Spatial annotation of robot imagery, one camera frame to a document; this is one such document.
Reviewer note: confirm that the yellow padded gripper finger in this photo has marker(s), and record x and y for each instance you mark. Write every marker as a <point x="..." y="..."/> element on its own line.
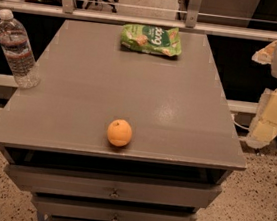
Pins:
<point x="265" y="55"/>
<point x="263" y="127"/>

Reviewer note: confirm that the grey drawer cabinet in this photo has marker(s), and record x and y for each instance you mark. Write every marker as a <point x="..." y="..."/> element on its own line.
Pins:
<point x="183" y="146"/>

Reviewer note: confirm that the clear plastic water bottle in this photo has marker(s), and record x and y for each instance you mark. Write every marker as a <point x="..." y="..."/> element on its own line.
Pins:
<point x="15" y="44"/>

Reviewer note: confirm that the orange fruit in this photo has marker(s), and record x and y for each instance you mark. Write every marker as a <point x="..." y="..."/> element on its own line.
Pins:
<point x="119" y="133"/>

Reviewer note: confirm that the grey metal railing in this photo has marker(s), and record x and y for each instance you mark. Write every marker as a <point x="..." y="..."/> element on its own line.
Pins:
<point x="186" y="19"/>

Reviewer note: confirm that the green rice chip bag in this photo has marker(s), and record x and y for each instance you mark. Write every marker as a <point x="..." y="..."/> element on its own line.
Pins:
<point x="151" y="39"/>

